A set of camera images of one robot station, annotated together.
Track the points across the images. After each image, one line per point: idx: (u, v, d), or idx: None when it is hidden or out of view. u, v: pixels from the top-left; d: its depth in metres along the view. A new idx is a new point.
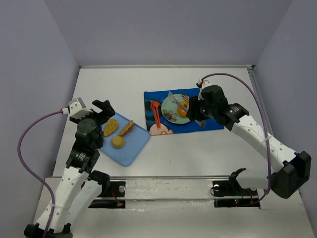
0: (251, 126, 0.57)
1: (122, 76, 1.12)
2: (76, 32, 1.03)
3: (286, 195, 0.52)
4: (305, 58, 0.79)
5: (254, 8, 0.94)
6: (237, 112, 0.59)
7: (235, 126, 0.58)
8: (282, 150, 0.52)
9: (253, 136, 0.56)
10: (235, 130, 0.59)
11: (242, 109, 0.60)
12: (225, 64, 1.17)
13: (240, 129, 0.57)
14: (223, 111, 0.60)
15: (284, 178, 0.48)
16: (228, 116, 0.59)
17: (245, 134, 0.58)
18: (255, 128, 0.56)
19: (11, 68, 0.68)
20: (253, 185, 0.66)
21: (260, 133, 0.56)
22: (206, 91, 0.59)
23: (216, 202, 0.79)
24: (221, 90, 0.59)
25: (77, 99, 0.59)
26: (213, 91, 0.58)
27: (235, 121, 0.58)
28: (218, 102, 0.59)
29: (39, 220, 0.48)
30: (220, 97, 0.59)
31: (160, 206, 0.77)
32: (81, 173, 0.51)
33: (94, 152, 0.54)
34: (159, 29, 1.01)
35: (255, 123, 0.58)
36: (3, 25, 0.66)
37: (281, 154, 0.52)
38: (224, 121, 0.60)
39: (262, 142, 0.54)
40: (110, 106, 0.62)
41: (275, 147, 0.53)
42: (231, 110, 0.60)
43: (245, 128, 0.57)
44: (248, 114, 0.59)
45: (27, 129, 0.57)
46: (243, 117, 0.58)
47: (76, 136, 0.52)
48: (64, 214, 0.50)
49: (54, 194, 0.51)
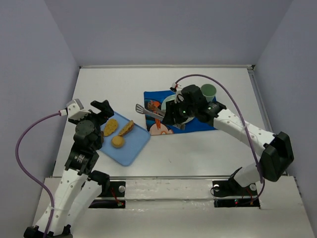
0: (230, 118, 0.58)
1: (121, 76, 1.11)
2: (76, 32, 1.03)
3: (274, 178, 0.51)
4: (305, 58, 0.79)
5: (255, 7, 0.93)
6: (215, 108, 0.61)
7: (215, 121, 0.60)
8: (260, 135, 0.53)
9: (232, 127, 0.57)
10: (217, 125, 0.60)
11: (220, 105, 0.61)
12: (225, 64, 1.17)
13: (220, 122, 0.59)
14: (203, 109, 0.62)
15: (268, 161, 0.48)
16: (207, 113, 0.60)
17: (226, 127, 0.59)
18: (234, 119, 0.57)
19: (10, 68, 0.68)
20: (252, 180, 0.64)
21: (238, 122, 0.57)
22: (184, 91, 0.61)
23: (216, 202, 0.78)
24: (199, 89, 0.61)
25: (75, 100, 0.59)
26: (191, 91, 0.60)
27: (213, 116, 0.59)
28: (197, 101, 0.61)
29: (39, 222, 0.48)
30: (198, 96, 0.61)
31: (160, 206, 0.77)
32: (80, 175, 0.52)
33: (92, 154, 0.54)
34: (159, 29, 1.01)
35: (233, 115, 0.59)
36: (3, 25, 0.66)
37: (260, 139, 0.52)
38: (205, 119, 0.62)
39: (241, 130, 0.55)
40: (109, 106, 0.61)
41: (254, 133, 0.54)
42: (209, 107, 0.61)
43: (224, 120, 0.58)
44: (226, 108, 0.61)
45: (26, 132, 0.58)
46: (221, 112, 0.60)
47: (74, 138, 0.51)
48: (64, 216, 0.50)
49: (53, 196, 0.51)
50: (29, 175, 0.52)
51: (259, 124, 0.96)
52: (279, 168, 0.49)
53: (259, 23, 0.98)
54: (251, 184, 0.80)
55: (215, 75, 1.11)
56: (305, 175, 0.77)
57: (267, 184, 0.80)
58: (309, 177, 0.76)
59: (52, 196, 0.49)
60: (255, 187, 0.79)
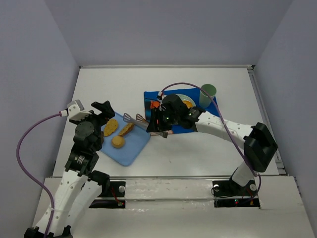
0: (210, 120, 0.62)
1: (121, 76, 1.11)
2: (75, 32, 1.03)
3: (262, 168, 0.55)
4: (304, 58, 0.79)
5: (255, 7, 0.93)
6: (196, 113, 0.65)
7: (197, 126, 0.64)
8: (239, 129, 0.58)
9: (213, 127, 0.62)
10: (200, 129, 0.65)
11: (199, 110, 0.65)
12: (225, 64, 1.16)
13: (201, 125, 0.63)
14: (184, 116, 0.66)
15: (251, 153, 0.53)
16: (189, 119, 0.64)
17: (207, 128, 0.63)
18: (214, 120, 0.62)
19: (11, 68, 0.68)
20: (247, 176, 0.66)
21: (218, 122, 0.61)
22: (166, 102, 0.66)
23: (216, 202, 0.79)
24: (180, 98, 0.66)
25: (76, 101, 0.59)
26: (172, 101, 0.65)
27: (194, 121, 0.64)
28: (179, 109, 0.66)
29: (39, 224, 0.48)
30: (179, 104, 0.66)
31: (160, 206, 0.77)
32: (80, 176, 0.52)
33: (92, 156, 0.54)
34: (159, 29, 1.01)
35: (212, 115, 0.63)
36: (4, 26, 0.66)
37: (239, 133, 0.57)
38: (188, 125, 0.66)
39: (221, 129, 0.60)
40: (110, 107, 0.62)
41: (233, 128, 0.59)
42: (190, 112, 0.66)
43: (204, 123, 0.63)
44: (205, 111, 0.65)
45: (26, 133, 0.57)
46: (201, 115, 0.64)
47: (74, 140, 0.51)
48: (64, 217, 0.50)
49: (53, 197, 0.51)
50: (30, 176, 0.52)
51: None
52: (263, 158, 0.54)
53: (260, 23, 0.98)
54: (251, 184, 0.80)
55: (215, 75, 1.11)
56: (305, 175, 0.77)
57: (267, 184, 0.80)
58: (309, 177, 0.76)
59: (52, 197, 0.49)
60: (255, 187, 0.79)
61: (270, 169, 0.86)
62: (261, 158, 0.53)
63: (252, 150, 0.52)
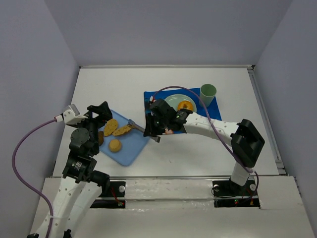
0: (197, 120, 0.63)
1: (121, 76, 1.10)
2: (75, 32, 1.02)
3: (252, 164, 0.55)
4: (304, 58, 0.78)
5: (256, 6, 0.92)
6: (184, 116, 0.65)
7: (186, 127, 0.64)
8: (226, 127, 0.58)
9: (200, 128, 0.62)
10: (188, 130, 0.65)
11: (186, 111, 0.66)
12: (225, 64, 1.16)
13: (189, 126, 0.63)
14: (173, 119, 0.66)
15: (238, 149, 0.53)
16: (177, 121, 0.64)
17: (195, 129, 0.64)
18: (201, 120, 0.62)
19: (11, 70, 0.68)
20: (243, 175, 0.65)
21: (205, 122, 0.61)
22: (153, 107, 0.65)
23: (216, 202, 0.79)
24: (165, 102, 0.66)
25: (71, 106, 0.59)
26: (158, 105, 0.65)
27: (183, 123, 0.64)
28: (165, 113, 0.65)
29: (39, 231, 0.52)
30: (166, 108, 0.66)
31: (160, 206, 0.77)
32: (78, 183, 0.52)
33: (90, 162, 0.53)
34: (160, 29, 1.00)
35: (199, 116, 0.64)
36: (3, 29, 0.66)
37: (226, 130, 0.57)
38: (177, 127, 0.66)
39: (209, 128, 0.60)
40: (106, 109, 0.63)
41: (220, 127, 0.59)
42: (178, 115, 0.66)
43: (192, 124, 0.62)
44: (193, 112, 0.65)
45: (22, 140, 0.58)
46: (188, 116, 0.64)
47: (69, 147, 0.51)
48: (63, 222, 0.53)
49: (52, 204, 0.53)
50: (26, 184, 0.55)
51: (259, 124, 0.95)
52: (251, 153, 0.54)
53: (261, 22, 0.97)
54: (251, 184, 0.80)
55: (215, 75, 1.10)
56: (306, 175, 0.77)
57: (267, 184, 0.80)
58: (309, 177, 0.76)
59: (50, 205, 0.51)
60: (254, 187, 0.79)
61: (271, 169, 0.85)
62: (249, 154, 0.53)
63: (238, 147, 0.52)
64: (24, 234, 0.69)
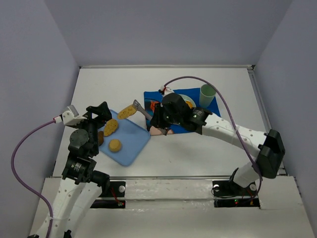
0: (218, 124, 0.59)
1: (121, 76, 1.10)
2: (75, 32, 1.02)
3: (272, 175, 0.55)
4: (305, 57, 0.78)
5: (257, 6, 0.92)
6: (201, 116, 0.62)
7: (203, 129, 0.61)
8: (252, 136, 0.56)
9: (223, 132, 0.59)
10: (205, 132, 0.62)
11: (204, 111, 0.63)
12: (225, 64, 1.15)
13: (209, 129, 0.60)
14: (189, 118, 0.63)
15: (265, 162, 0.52)
16: (194, 122, 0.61)
17: (215, 133, 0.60)
18: (223, 124, 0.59)
19: (10, 71, 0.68)
20: (251, 179, 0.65)
21: (229, 127, 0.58)
22: (167, 102, 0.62)
23: (216, 202, 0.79)
24: (181, 98, 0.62)
25: (70, 107, 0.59)
26: (174, 101, 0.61)
27: (201, 124, 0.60)
28: (181, 110, 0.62)
29: (39, 232, 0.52)
30: (182, 104, 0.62)
31: (160, 206, 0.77)
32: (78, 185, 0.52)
33: (90, 163, 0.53)
34: (160, 29, 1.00)
35: (220, 119, 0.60)
36: (3, 29, 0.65)
37: (253, 140, 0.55)
38: (192, 127, 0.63)
39: (233, 135, 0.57)
40: (106, 109, 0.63)
41: (245, 135, 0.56)
42: (195, 114, 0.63)
43: (213, 127, 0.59)
44: (212, 113, 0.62)
45: (22, 141, 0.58)
46: (208, 118, 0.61)
47: (69, 148, 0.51)
48: (63, 223, 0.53)
49: (52, 205, 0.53)
50: (26, 186, 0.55)
51: (259, 123, 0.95)
52: (276, 165, 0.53)
53: (261, 22, 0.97)
54: (251, 184, 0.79)
55: (215, 75, 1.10)
56: (306, 175, 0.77)
57: (267, 184, 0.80)
58: (309, 177, 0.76)
59: (50, 206, 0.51)
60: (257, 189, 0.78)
61: None
62: (275, 166, 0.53)
63: (267, 159, 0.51)
64: (24, 234, 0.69)
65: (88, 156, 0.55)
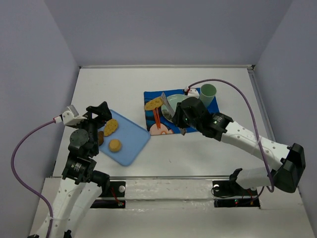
0: (239, 133, 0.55)
1: (121, 76, 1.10)
2: (75, 32, 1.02)
3: (290, 190, 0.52)
4: (305, 57, 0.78)
5: (257, 6, 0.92)
6: (221, 122, 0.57)
7: (223, 136, 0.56)
8: (275, 148, 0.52)
9: (244, 142, 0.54)
10: (225, 140, 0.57)
11: (225, 117, 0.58)
12: (225, 64, 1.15)
13: (229, 138, 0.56)
14: (208, 124, 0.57)
15: (287, 177, 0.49)
16: (214, 128, 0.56)
17: (235, 142, 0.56)
18: (244, 133, 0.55)
19: (11, 71, 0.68)
20: (256, 184, 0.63)
21: (250, 137, 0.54)
22: (187, 107, 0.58)
23: (217, 202, 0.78)
24: (202, 103, 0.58)
25: (70, 107, 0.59)
26: (194, 105, 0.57)
27: (222, 131, 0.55)
28: (201, 115, 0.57)
29: (39, 232, 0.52)
30: (201, 109, 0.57)
31: (160, 206, 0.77)
32: (78, 184, 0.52)
33: (90, 163, 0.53)
34: (160, 29, 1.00)
35: (241, 128, 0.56)
36: (3, 29, 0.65)
37: (276, 153, 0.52)
38: (211, 134, 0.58)
39: (254, 146, 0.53)
40: (106, 109, 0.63)
41: (268, 147, 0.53)
42: (215, 120, 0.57)
43: (234, 136, 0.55)
44: (233, 121, 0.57)
45: (22, 141, 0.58)
46: (229, 126, 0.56)
47: (69, 148, 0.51)
48: (63, 223, 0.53)
49: (52, 205, 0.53)
50: (26, 186, 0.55)
51: (259, 123, 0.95)
52: (296, 181, 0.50)
53: (261, 22, 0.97)
54: None
55: (215, 75, 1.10)
56: (306, 175, 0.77)
57: None
58: (309, 177, 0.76)
59: (50, 206, 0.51)
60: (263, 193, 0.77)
61: None
62: (295, 182, 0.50)
63: (290, 175, 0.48)
64: (24, 234, 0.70)
65: (88, 156, 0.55)
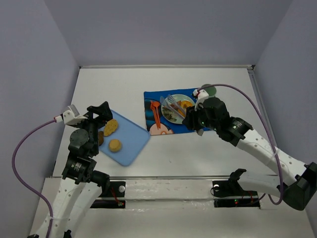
0: (258, 142, 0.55)
1: (121, 76, 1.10)
2: (75, 32, 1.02)
3: (299, 207, 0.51)
4: (304, 57, 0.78)
5: (257, 6, 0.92)
6: (240, 128, 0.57)
7: (240, 142, 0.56)
8: (291, 164, 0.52)
9: (261, 151, 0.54)
10: (240, 147, 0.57)
11: (244, 124, 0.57)
12: (225, 64, 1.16)
13: (246, 145, 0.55)
14: (227, 128, 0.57)
15: (298, 194, 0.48)
16: (232, 133, 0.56)
17: (251, 149, 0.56)
18: (262, 143, 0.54)
19: (11, 71, 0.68)
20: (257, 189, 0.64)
21: (268, 147, 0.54)
22: (208, 106, 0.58)
23: (216, 202, 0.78)
24: (225, 105, 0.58)
25: (70, 107, 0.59)
26: (216, 106, 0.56)
27: (239, 137, 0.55)
28: (221, 117, 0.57)
29: (39, 232, 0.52)
30: (223, 112, 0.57)
31: (159, 206, 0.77)
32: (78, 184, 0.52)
33: (90, 163, 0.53)
34: (160, 29, 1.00)
35: (260, 138, 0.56)
36: (4, 29, 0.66)
37: (291, 169, 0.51)
38: (228, 138, 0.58)
39: (271, 157, 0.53)
40: (107, 110, 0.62)
41: (284, 161, 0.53)
42: (234, 125, 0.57)
43: (251, 144, 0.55)
44: (252, 129, 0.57)
45: (22, 142, 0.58)
46: (247, 133, 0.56)
47: (69, 148, 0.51)
48: (63, 223, 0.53)
49: (52, 205, 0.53)
50: (27, 186, 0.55)
51: (260, 123, 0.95)
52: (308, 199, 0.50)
53: (261, 22, 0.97)
54: None
55: (216, 75, 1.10)
56: None
57: None
58: None
59: (50, 206, 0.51)
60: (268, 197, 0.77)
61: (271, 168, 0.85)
62: (307, 200, 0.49)
63: (301, 193, 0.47)
64: (24, 234, 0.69)
65: (88, 156, 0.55)
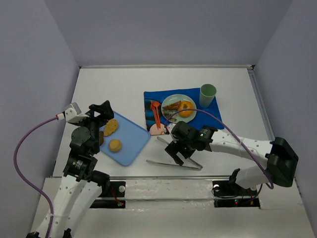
0: (224, 139, 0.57)
1: (121, 76, 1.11)
2: (75, 32, 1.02)
3: (288, 184, 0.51)
4: (304, 57, 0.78)
5: (256, 7, 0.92)
6: (208, 133, 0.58)
7: (211, 146, 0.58)
8: (259, 146, 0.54)
9: (229, 147, 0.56)
10: (214, 149, 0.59)
11: (210, 128, 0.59)
12: (225, 64, 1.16)
13: (216, 145, 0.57)
14: (195, 138, 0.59)
15: (275, 170, 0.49)
16: (201, 140, 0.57)
17: (222, 148, 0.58)
18: (228, 138, 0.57)
19: (11, 70, 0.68)
20: (255, 183, 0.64)
21: (233, 140, 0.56)
22: (174, 130, 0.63)
23: (216, 202, 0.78)
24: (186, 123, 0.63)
25: (72, 105, 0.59)
26: (178, 126, 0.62)
27: (208, 142, 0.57)
28: (187, 133, 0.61)
29: (39, 229, 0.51)
30: (187, 128, 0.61)
31: (160, 206, 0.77)
32: (79, 181, 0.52)
33: (91, 160, 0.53)
34: (160, 29, 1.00)
35: (226, 134, 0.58)
36: (4, 29, 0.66)
37: (260, 150, 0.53)
38: (201, 147, 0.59)
39: (238, 147, 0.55)
40: (109, 109, 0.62)
41: (251, 146, 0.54)
42: (201, 133, 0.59)
43: (219, 143, 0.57)
44: (217, 129, 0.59)
45: (23, 139, 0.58)
46: (214, 135, 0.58)
47: (71, 145, 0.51)
48: (64, 221, 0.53)
49: (52, 203, 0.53)
50: (28, 183, 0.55)
51: (260, 124, 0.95)
52: (288, 173, 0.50)
53: (260, 22, 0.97)
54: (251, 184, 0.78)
55: (216, 75, 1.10)
56: (305, 175, 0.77)
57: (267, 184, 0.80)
58: (309, 177, 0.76)
59: (51, 203, 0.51)
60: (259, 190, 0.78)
61: None
62: (286, 175, 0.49)
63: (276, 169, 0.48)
64: (24, 234, 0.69)
65: (89, 154, 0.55)
